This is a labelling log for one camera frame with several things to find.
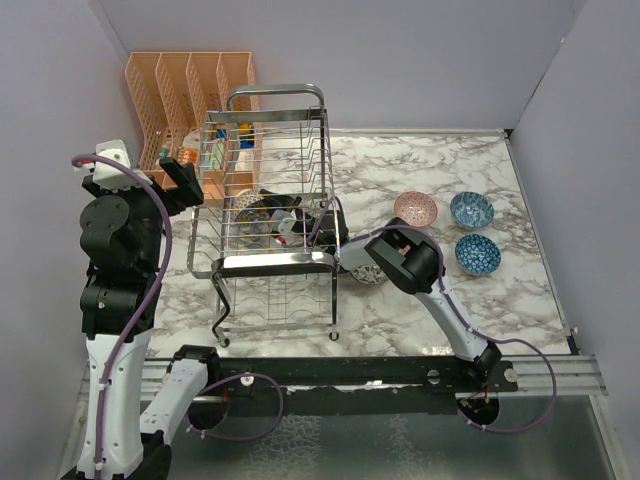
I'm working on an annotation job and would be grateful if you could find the green white box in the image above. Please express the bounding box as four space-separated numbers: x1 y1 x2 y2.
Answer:
209 138 226 170

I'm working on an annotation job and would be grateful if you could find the light blue patterned bowl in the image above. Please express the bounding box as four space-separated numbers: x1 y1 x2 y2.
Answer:
449 191 495 229

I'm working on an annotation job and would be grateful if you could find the peach plastic file organizer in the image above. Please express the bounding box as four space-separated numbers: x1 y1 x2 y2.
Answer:
125 52 255 190

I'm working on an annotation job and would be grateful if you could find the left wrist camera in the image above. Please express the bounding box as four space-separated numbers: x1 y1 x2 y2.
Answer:
71 139 152 192

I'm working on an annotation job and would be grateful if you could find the pink floral patterned bowl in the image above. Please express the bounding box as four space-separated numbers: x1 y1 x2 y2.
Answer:
394 191 438 227

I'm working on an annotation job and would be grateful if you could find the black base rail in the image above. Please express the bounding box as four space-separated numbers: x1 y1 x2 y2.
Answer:
217 356 518 416

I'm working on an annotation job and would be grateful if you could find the brown floral patterned bowl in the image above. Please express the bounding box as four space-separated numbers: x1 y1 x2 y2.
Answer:
231 190 270 233

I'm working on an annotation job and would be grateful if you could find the dark blue patterned bowl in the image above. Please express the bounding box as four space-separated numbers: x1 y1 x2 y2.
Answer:
454 234 502 276

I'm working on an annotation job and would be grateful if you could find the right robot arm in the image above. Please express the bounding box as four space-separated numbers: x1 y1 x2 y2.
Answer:
259 189 502 391

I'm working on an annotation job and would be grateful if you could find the steel wire dish rack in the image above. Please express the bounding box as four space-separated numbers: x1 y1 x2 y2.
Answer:
187 83 348 346

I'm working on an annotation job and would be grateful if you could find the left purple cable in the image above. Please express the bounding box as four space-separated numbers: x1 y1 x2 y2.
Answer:
71 153 284 471

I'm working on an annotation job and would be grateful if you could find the black leaf patterned bowl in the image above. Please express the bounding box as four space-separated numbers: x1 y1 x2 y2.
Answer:
349 264 387 286

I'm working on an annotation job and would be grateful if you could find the white blue card box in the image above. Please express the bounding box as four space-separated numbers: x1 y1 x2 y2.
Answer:
235 149 255 172

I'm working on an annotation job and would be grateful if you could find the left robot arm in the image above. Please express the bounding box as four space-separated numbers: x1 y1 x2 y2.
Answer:
64 154 221 479

